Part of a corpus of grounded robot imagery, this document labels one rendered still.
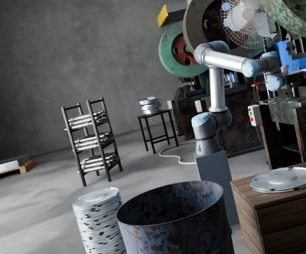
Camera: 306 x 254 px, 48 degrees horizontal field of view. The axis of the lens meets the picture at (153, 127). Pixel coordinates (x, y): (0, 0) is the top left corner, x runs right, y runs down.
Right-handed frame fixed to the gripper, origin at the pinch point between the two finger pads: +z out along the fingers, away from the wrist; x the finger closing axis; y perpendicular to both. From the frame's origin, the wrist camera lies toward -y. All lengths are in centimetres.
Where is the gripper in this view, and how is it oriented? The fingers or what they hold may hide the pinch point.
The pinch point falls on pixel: (290, 75)
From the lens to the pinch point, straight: 212.9
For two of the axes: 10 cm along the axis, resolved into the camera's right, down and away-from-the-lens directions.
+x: 2.5, 9.6, 1.1
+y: -8.2, 1.5, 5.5
